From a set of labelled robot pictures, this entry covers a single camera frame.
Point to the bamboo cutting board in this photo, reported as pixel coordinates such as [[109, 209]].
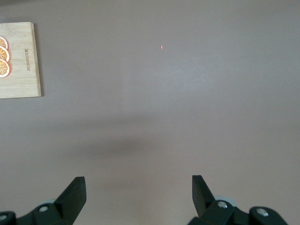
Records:
[[23, 84]]

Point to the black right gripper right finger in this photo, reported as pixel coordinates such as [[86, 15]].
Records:
[[204, 204]]

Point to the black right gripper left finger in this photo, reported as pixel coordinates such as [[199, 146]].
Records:
[[68, 206]]

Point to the orange slice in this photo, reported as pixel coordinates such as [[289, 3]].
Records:
[[3, 69]]

